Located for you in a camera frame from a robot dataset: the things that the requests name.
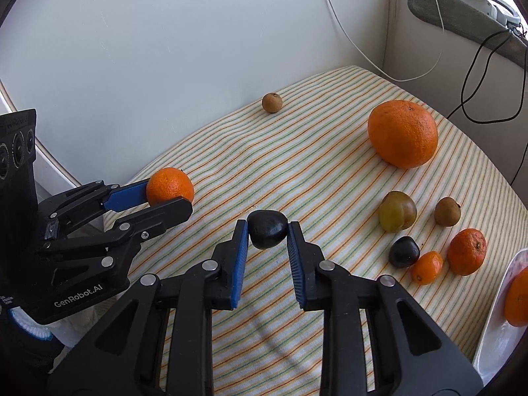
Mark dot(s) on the large orange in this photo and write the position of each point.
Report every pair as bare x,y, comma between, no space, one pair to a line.
402,134
518,297

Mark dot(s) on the dark purple plum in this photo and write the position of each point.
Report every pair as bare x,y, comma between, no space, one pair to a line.
267,229
403,252

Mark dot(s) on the tangerine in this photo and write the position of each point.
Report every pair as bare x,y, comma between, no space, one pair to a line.
169,183
466,252

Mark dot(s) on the white floral plate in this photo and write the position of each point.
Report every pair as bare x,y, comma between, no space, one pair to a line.
495,346

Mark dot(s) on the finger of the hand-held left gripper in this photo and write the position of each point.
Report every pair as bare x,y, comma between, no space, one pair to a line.
165,214
123,196

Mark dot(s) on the small orange kumquat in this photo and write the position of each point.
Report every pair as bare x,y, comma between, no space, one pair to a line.
427,268

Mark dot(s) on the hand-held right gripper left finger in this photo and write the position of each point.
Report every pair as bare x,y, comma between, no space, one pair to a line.
241,264

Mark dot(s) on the grey windowsill cushion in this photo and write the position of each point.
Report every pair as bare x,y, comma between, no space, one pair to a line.
453,20

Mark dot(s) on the green red plum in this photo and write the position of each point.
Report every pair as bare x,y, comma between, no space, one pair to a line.
397,211

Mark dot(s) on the striped cloth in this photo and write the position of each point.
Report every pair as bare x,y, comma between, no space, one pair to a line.
288,165

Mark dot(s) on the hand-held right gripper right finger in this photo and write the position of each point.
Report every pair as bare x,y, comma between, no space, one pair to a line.
295,264

